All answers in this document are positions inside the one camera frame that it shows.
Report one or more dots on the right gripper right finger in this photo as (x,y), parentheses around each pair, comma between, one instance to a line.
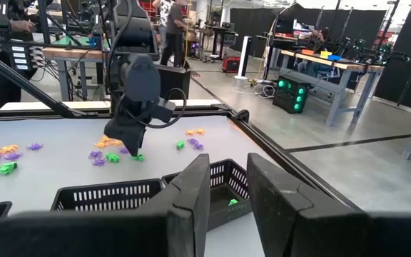
(316,232)

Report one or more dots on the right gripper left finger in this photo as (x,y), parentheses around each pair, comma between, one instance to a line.
(120,235)

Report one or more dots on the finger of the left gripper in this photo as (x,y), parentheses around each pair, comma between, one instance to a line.
(139,141)
(123,137)

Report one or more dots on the green plastic skeleton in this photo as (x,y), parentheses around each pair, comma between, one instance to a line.
(233,201)
(112,157)
(180,144)
(139,157)
(8,167)

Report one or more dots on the toy cluster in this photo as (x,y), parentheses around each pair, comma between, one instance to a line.
(198,146)

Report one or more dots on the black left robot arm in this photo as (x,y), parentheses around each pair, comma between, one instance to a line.
(134,32)

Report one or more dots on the black background robot arm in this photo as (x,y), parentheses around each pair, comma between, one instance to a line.
(380,53)

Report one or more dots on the black box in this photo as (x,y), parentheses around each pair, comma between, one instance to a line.
(175,82)

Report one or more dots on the wooden top workbench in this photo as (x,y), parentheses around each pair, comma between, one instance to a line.
(73,53)
(334,66)

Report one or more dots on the grey table mat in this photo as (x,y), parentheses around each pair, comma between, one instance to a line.
(48,185)

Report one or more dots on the person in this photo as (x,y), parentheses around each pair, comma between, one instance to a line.
(173,32)
(16,25)
(163,14)

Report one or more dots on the red box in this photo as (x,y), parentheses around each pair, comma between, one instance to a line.
(231,64)

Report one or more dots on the black desk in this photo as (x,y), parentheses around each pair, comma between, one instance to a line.
(223,32)

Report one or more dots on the black labelled power strip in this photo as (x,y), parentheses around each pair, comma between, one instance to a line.
(20,57)

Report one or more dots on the white tower fan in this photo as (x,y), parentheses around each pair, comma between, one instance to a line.
(244,57)

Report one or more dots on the computer tower green fans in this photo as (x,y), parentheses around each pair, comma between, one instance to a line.
(291,93)

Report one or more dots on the black curtain partition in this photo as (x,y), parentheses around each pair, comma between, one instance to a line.
(405,53)
(248,21)

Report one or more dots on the blue bin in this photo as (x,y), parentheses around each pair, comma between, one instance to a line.
(335,58)

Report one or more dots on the yellow bin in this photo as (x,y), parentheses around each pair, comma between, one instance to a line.
(326,54)

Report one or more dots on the orange bin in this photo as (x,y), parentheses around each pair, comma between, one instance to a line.
(308,52)

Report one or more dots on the black metal table frame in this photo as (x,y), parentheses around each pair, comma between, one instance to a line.
(84,115)

